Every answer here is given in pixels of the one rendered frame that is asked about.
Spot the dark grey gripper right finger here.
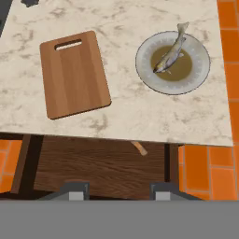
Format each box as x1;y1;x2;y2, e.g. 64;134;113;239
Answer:
149;182;203;202

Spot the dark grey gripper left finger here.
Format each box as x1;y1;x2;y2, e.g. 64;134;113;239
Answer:
39;181;91;202

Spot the dark wooden drawer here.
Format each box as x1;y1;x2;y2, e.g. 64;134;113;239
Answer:
10;134;180;201

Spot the wooden cutting board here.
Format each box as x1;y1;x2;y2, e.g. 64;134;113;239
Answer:
39;30;112;120

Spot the white plate with brown centre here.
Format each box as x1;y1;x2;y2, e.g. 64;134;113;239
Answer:
134;30;212;96

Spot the grey fish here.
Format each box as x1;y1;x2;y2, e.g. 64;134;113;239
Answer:
152;21;190;75

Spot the black object on worktop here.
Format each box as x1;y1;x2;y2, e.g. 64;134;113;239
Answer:
21;0;40;7

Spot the wooden-handled knife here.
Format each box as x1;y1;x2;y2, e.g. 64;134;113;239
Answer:
130;140;148;157

